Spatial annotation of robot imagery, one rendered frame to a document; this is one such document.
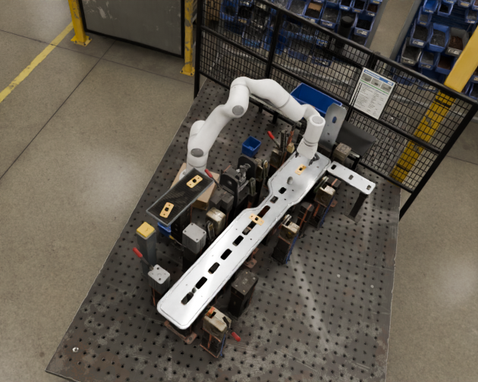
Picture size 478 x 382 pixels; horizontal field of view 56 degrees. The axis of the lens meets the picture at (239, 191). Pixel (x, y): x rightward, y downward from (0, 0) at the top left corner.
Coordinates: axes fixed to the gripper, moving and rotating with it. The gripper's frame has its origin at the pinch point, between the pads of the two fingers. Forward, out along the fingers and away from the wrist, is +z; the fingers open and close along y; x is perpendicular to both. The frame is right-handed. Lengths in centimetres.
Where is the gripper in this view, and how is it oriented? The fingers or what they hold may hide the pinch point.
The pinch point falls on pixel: (303, 159)
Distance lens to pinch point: 262.4
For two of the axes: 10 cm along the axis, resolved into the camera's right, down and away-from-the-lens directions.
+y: 8.1, 5.2, -2.8
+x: 5.8, -6.0, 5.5
